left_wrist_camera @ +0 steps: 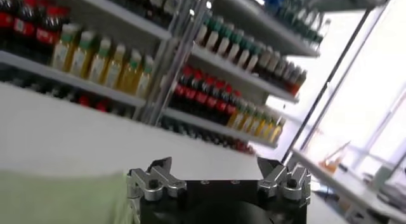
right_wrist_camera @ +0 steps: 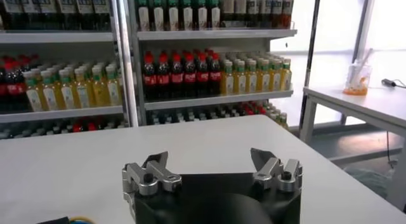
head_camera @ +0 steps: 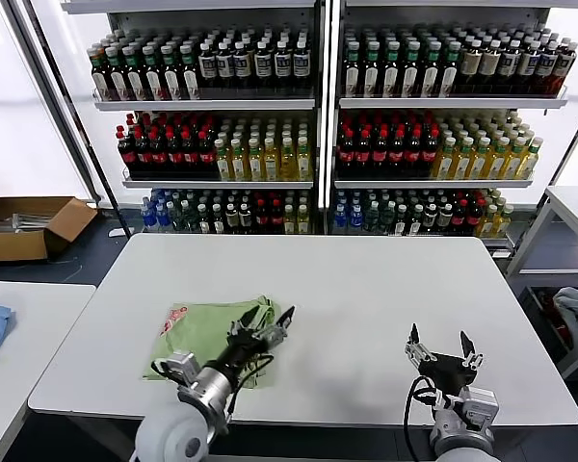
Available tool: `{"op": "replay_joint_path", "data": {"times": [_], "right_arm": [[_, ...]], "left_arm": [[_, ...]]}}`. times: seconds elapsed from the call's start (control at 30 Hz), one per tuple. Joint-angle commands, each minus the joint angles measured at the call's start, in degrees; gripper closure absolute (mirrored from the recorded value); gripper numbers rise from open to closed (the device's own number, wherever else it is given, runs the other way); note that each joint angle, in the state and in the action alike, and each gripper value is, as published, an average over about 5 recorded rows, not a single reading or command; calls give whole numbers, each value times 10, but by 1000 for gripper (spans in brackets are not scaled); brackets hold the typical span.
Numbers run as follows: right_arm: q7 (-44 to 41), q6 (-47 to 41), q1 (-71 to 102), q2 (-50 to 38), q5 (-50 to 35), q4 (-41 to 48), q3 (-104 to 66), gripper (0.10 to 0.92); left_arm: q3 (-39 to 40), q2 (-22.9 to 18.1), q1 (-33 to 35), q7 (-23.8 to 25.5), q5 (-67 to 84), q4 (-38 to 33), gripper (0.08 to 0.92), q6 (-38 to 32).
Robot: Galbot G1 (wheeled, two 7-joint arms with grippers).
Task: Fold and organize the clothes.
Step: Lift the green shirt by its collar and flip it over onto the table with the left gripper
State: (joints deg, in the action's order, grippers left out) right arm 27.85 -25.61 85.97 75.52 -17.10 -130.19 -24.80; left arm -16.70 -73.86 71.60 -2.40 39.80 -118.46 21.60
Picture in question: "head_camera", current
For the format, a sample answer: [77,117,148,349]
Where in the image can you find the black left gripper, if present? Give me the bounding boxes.
[223,305,298,368]

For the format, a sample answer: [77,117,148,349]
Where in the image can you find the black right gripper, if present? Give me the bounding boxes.
[404,322,486,388]

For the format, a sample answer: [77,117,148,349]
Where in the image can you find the light green polo shirt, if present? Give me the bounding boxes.
[141,296,285,389]

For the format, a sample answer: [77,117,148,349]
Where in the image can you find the red cap cola bottle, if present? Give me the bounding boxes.
[371,127,389,168]
[337,127,356,168]
[452,196,467,235]
[254,194,270,234]
[165,129,183,169]
[466,196,481,236]
[355,127,373,168]
[147,129,166,169]
[197,129,216,169]
[387,127,407,168]
[269,194,284,234]
[421,126,439,168]
[405,127,423,168]
[181,129,198,169]
[117,125,134,169]
[132,128,149,169]

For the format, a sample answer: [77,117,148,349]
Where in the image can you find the dark red cloth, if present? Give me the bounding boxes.
[541,293,574,350]

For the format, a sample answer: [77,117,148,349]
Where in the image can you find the grey shelf unit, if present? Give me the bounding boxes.
[329,0,572,261]
[60,0,327,237]

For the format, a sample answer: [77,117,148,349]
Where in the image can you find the clear plastic packets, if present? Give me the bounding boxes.
[0,212,49,235]

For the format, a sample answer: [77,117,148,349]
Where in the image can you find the open cardboard box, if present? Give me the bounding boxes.
[0,195,99,264]

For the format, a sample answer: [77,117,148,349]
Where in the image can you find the dark bottle green neck label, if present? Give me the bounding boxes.
[123,45,146,101]
[403,40,423,98]
[104,45,129,101]
[440,40,461,97]
[90,43,112,101]
[363,40,382,98]
[142,44,165,101]
[382,40,403,98]
[422,40,442,98]
[178,42,201,100]
[160,43,183,100]
[342,40,363,98]

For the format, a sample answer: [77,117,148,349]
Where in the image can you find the dark bottle white blue label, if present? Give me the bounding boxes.
[197,41,218,90]
[273,40,293,90]
[215,41,235,90]
[292,40,313,90]
[515,40,539,95]
[232,40,251,90]
[534,41,559,95]
[553,41,578,95]
[253,40,274,90]
[498,38,520,95]

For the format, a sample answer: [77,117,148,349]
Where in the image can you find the dark bottle beige label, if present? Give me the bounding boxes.
[479,38,501,95]
[460,40,483,95]

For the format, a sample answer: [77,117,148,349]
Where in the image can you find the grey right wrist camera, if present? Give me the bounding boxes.
[460,388,501,430]

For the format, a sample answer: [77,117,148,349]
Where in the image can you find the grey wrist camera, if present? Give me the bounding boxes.
[166,351,199,382]
[460,388,501,430]

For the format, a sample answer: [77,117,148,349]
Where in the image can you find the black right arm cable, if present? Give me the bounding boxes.
[403,374,442,462]

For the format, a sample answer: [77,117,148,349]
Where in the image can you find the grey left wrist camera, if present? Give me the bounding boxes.
[166,351,199,382]

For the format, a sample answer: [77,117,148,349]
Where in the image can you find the white frame side table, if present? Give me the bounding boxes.
[505,185,578,381]

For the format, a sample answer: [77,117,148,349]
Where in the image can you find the thin dark frame pole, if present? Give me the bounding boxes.
[533,90,578,214]

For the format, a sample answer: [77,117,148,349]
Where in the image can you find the black slanted frame pole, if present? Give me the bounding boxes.
[23,0,131,240]

